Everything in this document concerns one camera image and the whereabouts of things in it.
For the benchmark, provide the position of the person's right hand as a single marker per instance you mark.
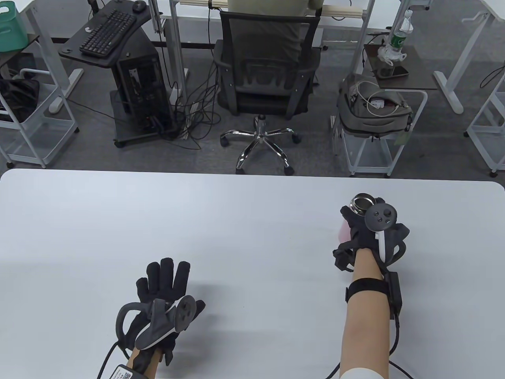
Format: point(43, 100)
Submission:
point(357, 233)

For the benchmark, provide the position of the person's left hand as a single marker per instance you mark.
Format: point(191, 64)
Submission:
point(158, 292)

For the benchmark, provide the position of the person's right thumb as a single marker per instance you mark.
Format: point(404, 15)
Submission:
point(348, 219)

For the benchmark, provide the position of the person's left thumb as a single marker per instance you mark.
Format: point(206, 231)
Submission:
point(199, 307)

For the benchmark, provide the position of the person's left middle finger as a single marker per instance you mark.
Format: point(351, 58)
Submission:
point(166, 278)

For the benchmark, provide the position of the person's left little finger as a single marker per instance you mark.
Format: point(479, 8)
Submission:
point(141, 287)

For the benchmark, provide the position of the pink bottle with steel mouth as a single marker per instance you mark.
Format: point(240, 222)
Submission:
point(358, 205)

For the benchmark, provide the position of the person's left forearm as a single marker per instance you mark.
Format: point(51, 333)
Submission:
point(144, 363)

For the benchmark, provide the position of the person's right forearm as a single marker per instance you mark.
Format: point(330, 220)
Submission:
point(367, 327)

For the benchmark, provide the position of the black right hand controller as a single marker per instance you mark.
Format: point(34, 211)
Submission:
point(380, 219)

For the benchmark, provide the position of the grey left hand controller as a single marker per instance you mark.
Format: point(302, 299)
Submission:
point(159, 321)

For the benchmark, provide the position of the white trolley with dark top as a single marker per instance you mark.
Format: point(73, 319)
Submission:
point(390, 130)

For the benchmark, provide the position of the grey backpack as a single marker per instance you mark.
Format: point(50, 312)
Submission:
point(369, 106)

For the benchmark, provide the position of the black smartphone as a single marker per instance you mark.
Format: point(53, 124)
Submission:
point(391, 72)

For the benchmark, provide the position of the black mesh office chair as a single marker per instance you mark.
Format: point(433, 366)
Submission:
point(262, 67)

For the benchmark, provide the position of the clear plastic water bottle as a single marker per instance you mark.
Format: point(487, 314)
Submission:
point(399, 37)

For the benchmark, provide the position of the white trolley with black bag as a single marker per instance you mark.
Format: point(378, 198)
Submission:
point(35, 130)

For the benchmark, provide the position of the black computer tower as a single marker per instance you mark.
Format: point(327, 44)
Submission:
point(140, 87)

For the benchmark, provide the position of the white desk with wooden edge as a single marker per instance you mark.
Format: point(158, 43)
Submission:
point(276, 10)

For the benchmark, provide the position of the black bag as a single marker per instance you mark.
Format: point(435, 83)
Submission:
point(17, 96)

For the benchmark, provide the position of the black rolling computer cart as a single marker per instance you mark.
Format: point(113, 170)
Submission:
point(94, 51)

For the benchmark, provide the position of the black keyboard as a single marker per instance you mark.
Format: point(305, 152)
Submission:
point(114, 30)

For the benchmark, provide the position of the black computer mouse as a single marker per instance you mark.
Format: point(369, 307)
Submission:
point(138, 5)

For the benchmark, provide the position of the green plastic basket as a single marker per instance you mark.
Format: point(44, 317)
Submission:
point(11, 25)

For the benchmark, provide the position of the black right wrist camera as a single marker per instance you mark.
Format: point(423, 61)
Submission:
point(342, 256)

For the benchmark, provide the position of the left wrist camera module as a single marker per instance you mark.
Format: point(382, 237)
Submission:
point(123, 372)

